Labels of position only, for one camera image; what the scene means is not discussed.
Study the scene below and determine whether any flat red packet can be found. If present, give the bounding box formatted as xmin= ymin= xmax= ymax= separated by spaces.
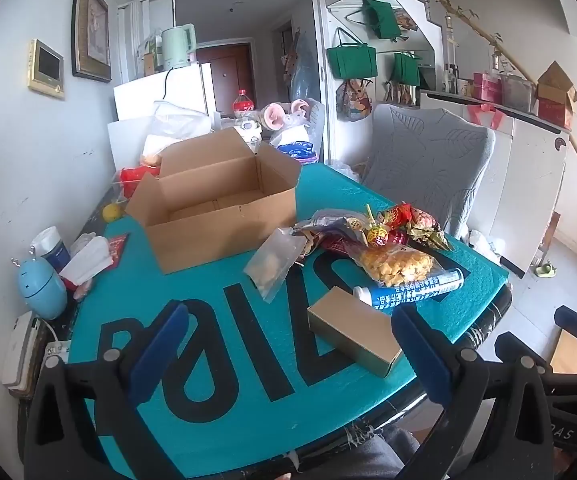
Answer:
xmin=108 ymin=234 xmax=130 ymax=266

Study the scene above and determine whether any clear plastic bag bundle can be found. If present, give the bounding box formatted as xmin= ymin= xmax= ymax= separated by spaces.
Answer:
xmin=291 ymin=35 xmax=321 ymax=103

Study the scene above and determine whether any white fridge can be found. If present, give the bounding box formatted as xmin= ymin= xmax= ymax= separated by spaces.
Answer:
xmin=113 ymin=62 xmax=216 ymax=121

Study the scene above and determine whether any white electric kettle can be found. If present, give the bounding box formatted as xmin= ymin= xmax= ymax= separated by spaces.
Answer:
xmin=232 ymin=119 xmax=265 ymax=153

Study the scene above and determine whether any bamboo branch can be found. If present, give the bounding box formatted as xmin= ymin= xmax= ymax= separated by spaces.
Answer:
xmin=415 ymin=0 xmax=577 ymax=162

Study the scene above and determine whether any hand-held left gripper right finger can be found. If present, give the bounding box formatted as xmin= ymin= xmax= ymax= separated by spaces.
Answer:
xmin=391 ymin=304 xmax=554 ymax=480

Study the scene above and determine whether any pink ribbon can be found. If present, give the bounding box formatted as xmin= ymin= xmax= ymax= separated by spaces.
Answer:
xmin=468 ymin=103 xmax=506 ymax=131

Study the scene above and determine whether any red container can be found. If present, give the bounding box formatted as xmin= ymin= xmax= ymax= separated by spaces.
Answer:
xmin=118 ymin=165 xmax=162 ymax=198

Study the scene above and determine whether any white blue tube bottle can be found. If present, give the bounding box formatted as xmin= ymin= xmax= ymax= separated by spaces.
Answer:
xmin=352 ymin=267 xmax=465 ymax=312

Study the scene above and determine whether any flat cardboard sheet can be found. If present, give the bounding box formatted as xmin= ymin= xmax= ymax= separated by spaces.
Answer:
xmin=549 ymin=329 xmax=577 ymax=375

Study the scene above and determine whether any clear plastic snack bag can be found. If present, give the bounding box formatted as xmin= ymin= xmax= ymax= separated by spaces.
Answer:
xmin=243 ymin=227 xmax=309 ymax=304

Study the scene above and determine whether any white tissue pack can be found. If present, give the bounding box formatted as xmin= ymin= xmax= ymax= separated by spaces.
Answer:
xmin=58 ymin=235 xmax=115 ymax=283

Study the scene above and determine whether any white bottle blue label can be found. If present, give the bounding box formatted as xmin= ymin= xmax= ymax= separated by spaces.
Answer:
xmin=31 ymin=226 xmax=72 ymax=273

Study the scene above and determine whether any red figure snack packet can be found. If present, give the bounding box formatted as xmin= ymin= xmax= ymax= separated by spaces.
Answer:
xmin=381 ymin=202 xmax=415 ymax=231

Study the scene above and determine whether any green tote bag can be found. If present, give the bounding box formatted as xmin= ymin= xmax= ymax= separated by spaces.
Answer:
xmin=391 ymin=51 xmax=423 ymax=86
xmin=362 ymin=0 xmax=401 ymax=41
xmin=327 ymin=27 xmax=378 ymax=78

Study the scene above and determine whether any red label cola bottle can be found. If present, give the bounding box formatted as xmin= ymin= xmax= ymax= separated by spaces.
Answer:
xmin=232 ymin=89 xmax=255 ymax=118

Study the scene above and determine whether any yellow stick lollipop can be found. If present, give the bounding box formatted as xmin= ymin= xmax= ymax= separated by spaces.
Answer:
xmin=361 ymin=204 xmax=386 ymax=247

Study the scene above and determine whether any brown cardboard box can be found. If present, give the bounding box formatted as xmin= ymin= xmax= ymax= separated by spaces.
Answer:
xmin=125 ymin=127 xmax=303 ymax=276

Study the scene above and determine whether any pale green kettle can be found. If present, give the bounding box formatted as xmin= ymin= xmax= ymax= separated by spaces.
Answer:
xmin=161 ymin=24 xmax=198 ymax=68

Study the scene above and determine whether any gold-framed intercom panel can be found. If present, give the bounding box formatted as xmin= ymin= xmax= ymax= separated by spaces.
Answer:
xmin=27 ymin=38 xmax=66 ymax=100

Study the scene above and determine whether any brown door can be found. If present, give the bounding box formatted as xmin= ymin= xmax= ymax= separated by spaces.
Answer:
xmin=196 ymin=42 xmax=255 ymax=113

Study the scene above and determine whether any silver snack packet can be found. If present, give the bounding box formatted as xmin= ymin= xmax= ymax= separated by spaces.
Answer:
xmin=293 ymin=208 xmax=366 ymax=241

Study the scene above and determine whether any white power strip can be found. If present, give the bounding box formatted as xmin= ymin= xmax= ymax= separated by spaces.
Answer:
xmin=1 ymin=311 xmax=42 ymax=392

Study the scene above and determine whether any framed picture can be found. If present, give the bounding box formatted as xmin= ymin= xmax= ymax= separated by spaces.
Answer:
xmin=71 ymin=0 xmax=113 ymax=83

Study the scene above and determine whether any large white plastic bag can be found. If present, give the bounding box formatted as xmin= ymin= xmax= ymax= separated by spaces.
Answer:
xmin=141 ymin=101 xmax=214 ymax=158

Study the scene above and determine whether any dark red snack packet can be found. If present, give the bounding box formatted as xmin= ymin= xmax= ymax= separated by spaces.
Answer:
xmin=318 ymin=232 xmax=409 ymax=261

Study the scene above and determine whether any blue white tissue package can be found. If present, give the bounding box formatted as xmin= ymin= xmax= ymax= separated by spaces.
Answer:
xmin=271 ymin=125 xmax=321 ymax=165

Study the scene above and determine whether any red gift box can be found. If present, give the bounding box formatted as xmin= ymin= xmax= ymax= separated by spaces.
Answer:
xmin=472 ymin=72 xmax=503 ymax=102

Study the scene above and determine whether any yellow puffed snack bag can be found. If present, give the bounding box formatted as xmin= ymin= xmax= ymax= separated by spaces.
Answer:
xmin=358 ymin=246 xmax=441 ymax=291

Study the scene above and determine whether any small tan box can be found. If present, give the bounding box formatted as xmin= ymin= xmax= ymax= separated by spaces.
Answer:
xmin=307 ymin=286 xmax=403 ymax=379

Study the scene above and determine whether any grey translucent container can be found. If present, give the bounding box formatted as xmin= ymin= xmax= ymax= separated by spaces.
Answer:
xmin=501 ymin=74 xmax=538 ymax=111

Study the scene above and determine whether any light blue humidifier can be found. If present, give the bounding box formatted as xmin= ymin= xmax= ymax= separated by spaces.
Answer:
xmin=11 ymin=257 xmax=68 ymax=321

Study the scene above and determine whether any grey leaf-pattern chair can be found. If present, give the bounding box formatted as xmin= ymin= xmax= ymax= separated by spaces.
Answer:
xmin=361 ymin=104 xmax=496 ymax=238

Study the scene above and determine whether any printed cartoon bag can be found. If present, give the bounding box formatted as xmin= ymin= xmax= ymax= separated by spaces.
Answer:
xmin=335 ymin=78 xmax=372 ymax=122

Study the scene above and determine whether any open cardboard box red side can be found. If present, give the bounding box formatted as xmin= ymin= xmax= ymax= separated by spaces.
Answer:
xmin=537 ymin=61 xmax=577 ymax=130

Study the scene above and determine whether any person's grey trouser leg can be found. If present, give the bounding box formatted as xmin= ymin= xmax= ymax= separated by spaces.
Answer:
xmin=288 ymin=427 xmax=421 ymax=480

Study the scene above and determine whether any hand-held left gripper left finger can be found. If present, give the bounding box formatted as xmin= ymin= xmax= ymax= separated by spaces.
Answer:
xmin=24 ymin=302 xmax=192 ymax=480

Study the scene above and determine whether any gold-edged cereal packet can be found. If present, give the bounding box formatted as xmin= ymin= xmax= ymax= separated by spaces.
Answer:
xmin=407 ymin=208 xmax=453 ymax=252

